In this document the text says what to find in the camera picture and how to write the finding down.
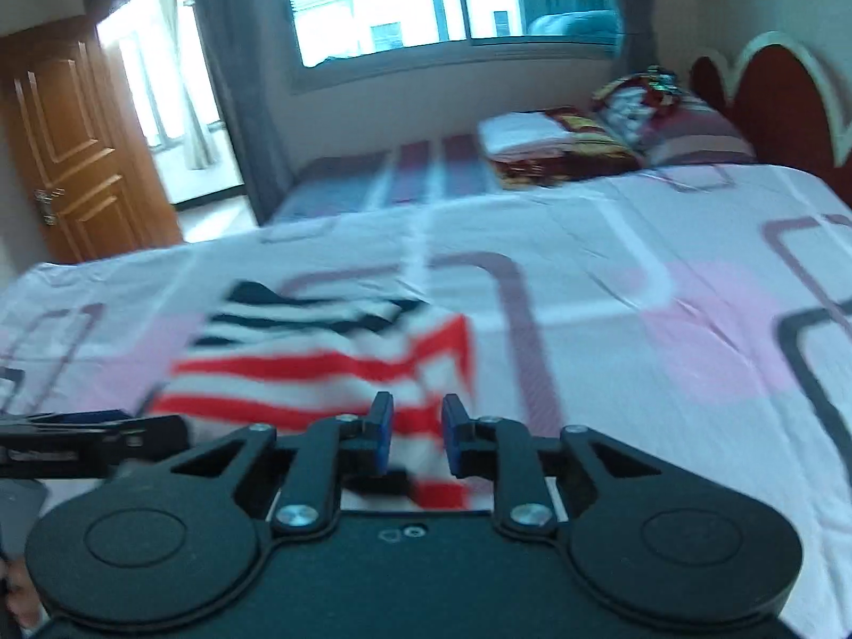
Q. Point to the white sheer curtain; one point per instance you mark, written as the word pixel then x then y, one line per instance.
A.
pixel 190 93

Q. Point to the red patterned pillow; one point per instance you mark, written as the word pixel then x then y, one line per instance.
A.
pixel 672 120

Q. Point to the red white black striped sweater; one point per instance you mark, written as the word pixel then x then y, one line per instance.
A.
pixel 299 353

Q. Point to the sliding glass window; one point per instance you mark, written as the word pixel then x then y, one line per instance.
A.
pixel 413 0

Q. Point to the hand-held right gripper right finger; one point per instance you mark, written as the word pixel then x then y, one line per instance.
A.
pixel 454 436

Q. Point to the red white scalloped headboard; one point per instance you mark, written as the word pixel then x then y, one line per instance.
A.
pixel 785 106

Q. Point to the patterned pink white bed sheet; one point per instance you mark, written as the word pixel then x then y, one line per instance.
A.
pixel 632 359

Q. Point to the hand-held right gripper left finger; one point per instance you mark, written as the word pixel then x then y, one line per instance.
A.
pixel 381 432

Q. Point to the brown wooden door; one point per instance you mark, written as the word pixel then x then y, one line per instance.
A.
pixel 73 146

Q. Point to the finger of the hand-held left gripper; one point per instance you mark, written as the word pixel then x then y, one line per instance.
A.
pixel 80 442

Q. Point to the grey curtain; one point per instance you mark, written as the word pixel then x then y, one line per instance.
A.
pixel 636 6
pixel 233 80

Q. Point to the person's left hand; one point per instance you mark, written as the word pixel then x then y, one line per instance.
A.
pixel 18 596

